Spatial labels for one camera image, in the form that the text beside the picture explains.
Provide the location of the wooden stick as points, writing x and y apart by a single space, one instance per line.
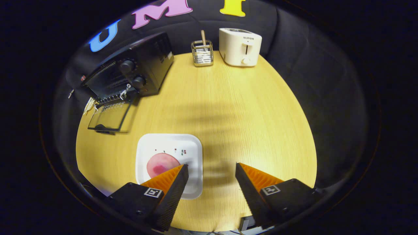
203 37

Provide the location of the black toaster oven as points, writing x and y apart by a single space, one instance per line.
153 62

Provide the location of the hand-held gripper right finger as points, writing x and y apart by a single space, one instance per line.
251 195

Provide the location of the white square plate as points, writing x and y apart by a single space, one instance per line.
186 143

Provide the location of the pale clothespin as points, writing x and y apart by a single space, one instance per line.
71 94

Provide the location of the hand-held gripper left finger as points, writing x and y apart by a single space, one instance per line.
173 199

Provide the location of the pink ham slice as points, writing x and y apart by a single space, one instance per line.
160 164

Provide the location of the white printed packet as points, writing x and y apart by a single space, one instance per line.
88 105

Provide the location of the white bread toaster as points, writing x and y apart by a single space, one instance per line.
235 49

